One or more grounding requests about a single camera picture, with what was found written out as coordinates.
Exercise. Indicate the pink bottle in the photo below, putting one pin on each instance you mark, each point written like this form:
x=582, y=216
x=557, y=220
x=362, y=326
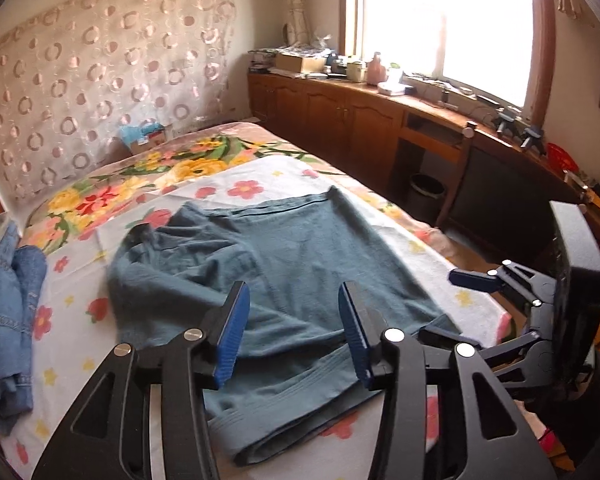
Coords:
x=376, y=70

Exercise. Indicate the pink floral blanket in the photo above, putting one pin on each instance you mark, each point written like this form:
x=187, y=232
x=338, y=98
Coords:
x=205, y=152

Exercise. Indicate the cream lace curtain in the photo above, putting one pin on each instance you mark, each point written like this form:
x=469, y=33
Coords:
x=297, y=0

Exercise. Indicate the dark trash bin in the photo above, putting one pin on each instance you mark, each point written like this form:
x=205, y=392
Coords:
x=427, y=192

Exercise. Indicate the circle-patterned curtain cloth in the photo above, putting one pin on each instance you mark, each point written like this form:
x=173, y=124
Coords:
x=80, y=85

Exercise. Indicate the stack of books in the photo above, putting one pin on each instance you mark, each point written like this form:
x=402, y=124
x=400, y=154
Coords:
x=262, y=60

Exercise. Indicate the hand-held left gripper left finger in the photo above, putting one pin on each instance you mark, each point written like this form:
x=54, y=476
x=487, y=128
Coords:
x=232, y=332

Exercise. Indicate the blue plastic bag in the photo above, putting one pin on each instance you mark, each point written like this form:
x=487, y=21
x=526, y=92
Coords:
x=137, y=132

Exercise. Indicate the blue denim jeans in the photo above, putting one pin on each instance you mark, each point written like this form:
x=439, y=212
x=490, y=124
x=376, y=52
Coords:
x=10, y=310

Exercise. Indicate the brown box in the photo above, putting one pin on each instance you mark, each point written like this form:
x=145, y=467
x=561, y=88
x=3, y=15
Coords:
x=300, y=62

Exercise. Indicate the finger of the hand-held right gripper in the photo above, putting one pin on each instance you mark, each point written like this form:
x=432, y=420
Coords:
x=472, y=281
x=440, y=336

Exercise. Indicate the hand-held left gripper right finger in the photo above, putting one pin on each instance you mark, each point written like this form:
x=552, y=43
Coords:
x=355, y=332

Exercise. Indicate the window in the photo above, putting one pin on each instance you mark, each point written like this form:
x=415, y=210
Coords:
x=430, y=10

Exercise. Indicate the wooden cabinet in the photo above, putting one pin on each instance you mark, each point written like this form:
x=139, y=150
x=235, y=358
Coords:
x=330, y=105

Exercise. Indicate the small cardboard box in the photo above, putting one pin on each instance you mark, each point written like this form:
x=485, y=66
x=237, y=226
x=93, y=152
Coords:
x=152, y=145

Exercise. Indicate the blue-grey pants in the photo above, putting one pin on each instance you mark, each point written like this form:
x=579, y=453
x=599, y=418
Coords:
x=290, y=250

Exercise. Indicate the red object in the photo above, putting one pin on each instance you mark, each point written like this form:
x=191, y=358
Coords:
x=562, y=156

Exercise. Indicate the white floral sheet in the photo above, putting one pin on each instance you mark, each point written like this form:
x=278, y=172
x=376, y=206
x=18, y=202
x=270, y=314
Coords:
x=80, y=330

